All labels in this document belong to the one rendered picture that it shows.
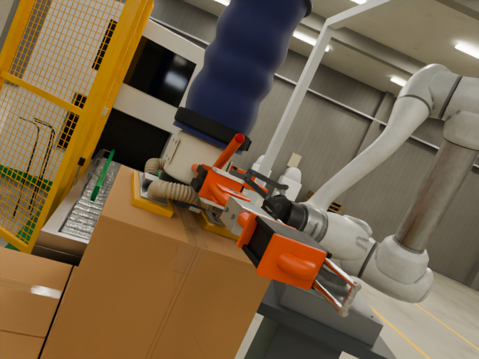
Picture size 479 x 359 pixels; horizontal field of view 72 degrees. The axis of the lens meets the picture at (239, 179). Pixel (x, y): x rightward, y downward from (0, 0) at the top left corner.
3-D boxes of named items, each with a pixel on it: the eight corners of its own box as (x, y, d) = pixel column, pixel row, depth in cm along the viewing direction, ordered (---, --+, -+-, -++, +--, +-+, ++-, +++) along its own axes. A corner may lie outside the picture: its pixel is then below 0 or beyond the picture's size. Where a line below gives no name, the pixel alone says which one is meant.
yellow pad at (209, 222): (184, 195, 116) (190, 182, 116) (209, 204, 120) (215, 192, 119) (204, 230, 84) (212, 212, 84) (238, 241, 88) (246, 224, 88)
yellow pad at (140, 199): (131, 175, 109) (137, 162, 109) (160, 186, 113) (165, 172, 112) (130, 205, 78) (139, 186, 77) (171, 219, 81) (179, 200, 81)
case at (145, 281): (80, 263, 123) (121, 164, 120) (180, 290, 136) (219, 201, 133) (24, 394, 66) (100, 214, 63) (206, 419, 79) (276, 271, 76)
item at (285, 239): (235, 244, 44) (250, 211, 44) (280, 259, 47) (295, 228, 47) (256, 275, 37) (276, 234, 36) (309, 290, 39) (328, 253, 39)
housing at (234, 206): (217, 218, 57) (228, 194, 56) (251, 230, 59) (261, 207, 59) (228, 233, 50) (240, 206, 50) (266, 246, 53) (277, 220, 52)
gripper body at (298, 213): (311, 208, 75) (277, 193, 71) (295, 241, 75) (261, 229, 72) (296, 199, 82) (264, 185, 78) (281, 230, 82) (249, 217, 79)
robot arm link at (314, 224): (316, 251, 76) (295, 243, 74) (297, 237, 85) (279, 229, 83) (333, 216, 76) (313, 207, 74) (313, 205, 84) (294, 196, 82)
